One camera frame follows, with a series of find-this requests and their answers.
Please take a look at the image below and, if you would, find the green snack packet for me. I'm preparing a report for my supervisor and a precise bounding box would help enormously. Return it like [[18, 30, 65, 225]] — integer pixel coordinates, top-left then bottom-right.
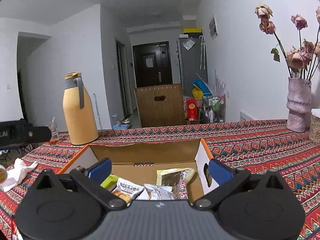
[[100, 174, 119, 192]]

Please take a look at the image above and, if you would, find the white snack packet with biscuit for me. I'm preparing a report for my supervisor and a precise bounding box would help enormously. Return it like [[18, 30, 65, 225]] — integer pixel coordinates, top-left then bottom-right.
[[112, 178, 144, 204]]

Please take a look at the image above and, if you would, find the patterned red tablecloth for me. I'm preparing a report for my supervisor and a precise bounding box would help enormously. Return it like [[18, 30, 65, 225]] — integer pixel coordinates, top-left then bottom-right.
[[1, 120, 319, 239]]

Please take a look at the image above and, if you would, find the white crumpled cloth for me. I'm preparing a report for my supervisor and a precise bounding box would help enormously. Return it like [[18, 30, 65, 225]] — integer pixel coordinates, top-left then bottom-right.
[[1, 158, 38, 192]]

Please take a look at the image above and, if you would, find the clear drinking glass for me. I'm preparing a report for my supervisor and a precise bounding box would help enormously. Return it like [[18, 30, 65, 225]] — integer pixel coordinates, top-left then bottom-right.
[[47, 117, 59, 140]]

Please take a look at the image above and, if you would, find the orange cardboard snack box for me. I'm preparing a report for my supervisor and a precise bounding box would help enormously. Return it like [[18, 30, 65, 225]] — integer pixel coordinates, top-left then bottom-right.
[[58, 139, 219, 203]]

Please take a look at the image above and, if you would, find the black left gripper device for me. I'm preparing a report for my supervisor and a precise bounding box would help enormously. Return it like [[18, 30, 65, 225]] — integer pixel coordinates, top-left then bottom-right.
[[0, 119, 52, 148]]

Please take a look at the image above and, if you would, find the yellow thermos jug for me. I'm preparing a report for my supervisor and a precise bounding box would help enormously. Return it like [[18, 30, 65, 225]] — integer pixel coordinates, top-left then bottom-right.
[[62, 72, 99, 146]]

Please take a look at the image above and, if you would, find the pink ceramic vase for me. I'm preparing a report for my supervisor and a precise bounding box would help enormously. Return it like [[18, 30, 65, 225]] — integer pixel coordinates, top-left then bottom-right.
[[286, 77, 311, 133]]

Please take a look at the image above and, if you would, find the red canister on floor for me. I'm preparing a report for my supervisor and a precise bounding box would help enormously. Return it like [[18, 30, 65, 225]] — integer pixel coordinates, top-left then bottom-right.
[[186, 98, 197, 121]]

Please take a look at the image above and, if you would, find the blue and yellow dustpan set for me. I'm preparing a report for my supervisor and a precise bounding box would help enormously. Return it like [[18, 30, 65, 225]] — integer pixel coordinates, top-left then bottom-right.
[[192, 79, 212, 100]]

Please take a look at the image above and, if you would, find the dried pink roses bouquet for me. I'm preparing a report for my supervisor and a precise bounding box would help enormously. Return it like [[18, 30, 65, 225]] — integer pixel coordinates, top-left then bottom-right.
[[254, 4, 319, 81]]

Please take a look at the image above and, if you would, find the dark entrance door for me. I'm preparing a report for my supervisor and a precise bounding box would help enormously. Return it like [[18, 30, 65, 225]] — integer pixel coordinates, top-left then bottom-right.
[[132, 41, 173, 87]]

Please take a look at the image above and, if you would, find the grey refrigerator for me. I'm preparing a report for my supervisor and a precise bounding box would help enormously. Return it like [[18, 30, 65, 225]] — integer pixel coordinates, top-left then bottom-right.
[[177, 33, 208, 96]]

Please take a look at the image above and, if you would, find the white umbrella hanging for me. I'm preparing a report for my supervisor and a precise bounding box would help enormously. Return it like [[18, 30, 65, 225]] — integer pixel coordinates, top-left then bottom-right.
[[200, 35, 206, 70]]

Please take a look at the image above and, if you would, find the yellow box on fridge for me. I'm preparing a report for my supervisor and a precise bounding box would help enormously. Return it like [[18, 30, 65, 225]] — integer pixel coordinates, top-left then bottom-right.
[[183, 28, 202, 34]]

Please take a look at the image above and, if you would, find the wire rack with bottles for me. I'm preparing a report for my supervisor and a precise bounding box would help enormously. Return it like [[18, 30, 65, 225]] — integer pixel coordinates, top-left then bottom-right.
[[200, 95, 226, 124]]

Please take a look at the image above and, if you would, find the brown cardboard box with handle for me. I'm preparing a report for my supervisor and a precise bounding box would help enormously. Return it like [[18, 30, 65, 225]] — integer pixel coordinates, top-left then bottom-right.
[[135, 83, 185, 127]]

